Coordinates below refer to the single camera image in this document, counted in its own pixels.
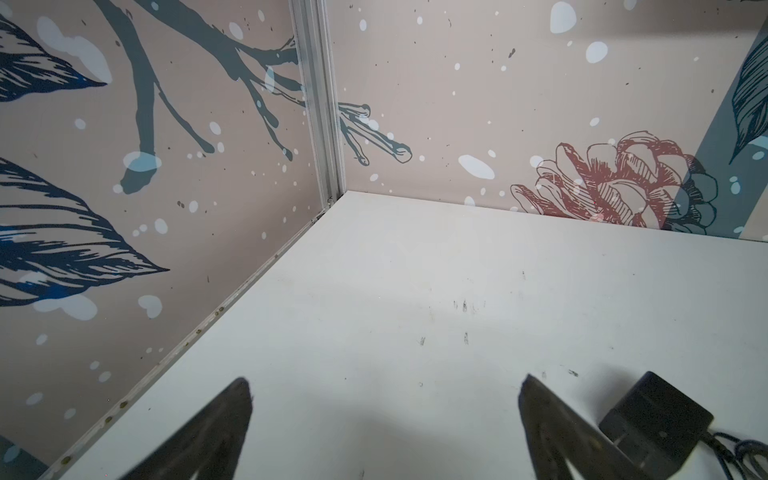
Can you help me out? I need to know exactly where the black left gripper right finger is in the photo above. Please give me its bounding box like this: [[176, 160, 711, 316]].
[[518, 375, 648, 480]]

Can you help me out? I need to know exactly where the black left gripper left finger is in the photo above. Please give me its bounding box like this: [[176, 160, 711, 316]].
[[122, 377, 253, 480]]

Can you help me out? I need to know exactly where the aluminium corner frame post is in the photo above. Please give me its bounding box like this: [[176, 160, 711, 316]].
[[290, 0, 346, 211]]

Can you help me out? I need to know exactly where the black power adapter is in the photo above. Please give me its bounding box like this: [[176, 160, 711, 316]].
[[599, 371, 714, 479]]

